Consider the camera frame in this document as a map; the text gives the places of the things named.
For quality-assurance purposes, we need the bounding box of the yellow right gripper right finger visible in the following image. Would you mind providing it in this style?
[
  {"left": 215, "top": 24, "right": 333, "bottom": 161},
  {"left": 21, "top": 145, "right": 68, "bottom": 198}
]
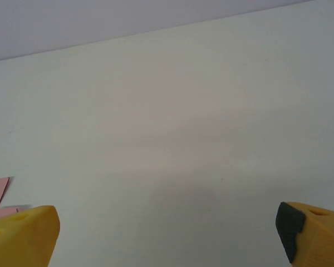
[{"left": 276, "top": 201, "right": 334, "bottom": 267}]

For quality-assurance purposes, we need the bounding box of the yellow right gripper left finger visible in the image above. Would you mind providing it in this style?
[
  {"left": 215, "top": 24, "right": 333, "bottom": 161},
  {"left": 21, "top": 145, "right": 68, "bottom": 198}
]
[{"left": 0, "top": 205, "right": 61, "bottom": 267}]

